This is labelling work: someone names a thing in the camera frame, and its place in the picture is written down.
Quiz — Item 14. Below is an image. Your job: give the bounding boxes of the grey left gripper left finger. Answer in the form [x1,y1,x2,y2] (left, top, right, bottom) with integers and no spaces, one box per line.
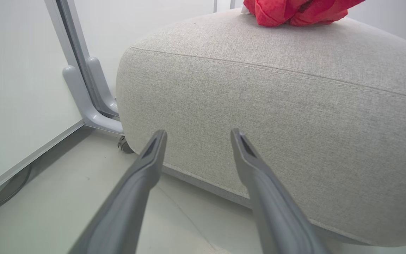
[68,129,168,254]

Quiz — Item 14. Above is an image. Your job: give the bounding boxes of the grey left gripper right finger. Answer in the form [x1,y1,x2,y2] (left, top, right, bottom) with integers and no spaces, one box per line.
[230,128,331,254]

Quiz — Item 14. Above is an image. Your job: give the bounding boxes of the red sweatshirt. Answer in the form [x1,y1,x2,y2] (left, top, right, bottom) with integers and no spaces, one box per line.
[242,0,366,28]

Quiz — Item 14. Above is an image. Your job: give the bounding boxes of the beige fabric seat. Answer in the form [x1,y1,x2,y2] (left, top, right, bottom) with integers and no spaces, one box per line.
[116,7,406,247]

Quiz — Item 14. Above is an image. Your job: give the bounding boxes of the black caster wheel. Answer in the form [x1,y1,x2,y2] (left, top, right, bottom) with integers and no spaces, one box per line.
[117,135,135,155]

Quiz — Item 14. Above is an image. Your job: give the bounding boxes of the grey partition stand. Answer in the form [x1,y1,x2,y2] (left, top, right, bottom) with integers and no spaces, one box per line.
[56,0,119,119]
[44,0,124,135]

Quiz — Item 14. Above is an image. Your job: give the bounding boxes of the white partition panel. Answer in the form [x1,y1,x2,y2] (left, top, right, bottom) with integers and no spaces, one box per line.
[72,0,218,100]
[0,0,85,203]

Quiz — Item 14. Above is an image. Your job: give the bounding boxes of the black floor cable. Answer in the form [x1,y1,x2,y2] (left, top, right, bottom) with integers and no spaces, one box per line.
[0,165,33,213]

